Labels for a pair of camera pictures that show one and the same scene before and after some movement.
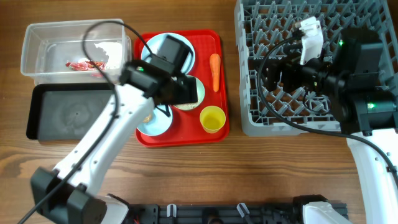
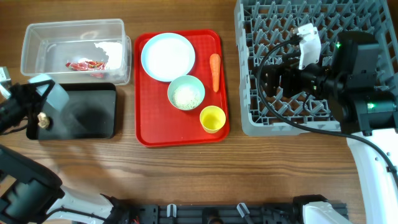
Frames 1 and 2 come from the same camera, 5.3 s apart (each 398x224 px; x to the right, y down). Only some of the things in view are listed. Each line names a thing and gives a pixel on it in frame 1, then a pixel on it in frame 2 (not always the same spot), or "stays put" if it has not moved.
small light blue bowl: [160, 122] to [58, 98]
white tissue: [114, 50] stays put
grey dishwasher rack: [265, 32] stays put
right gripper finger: [272, 76] stays put
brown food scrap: [147, 119] to [44, 121]
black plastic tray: [64, 111] stays put
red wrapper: [85, 65] stays put
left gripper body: [182, 93] to [18, 106]
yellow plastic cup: [212, 119] stays put
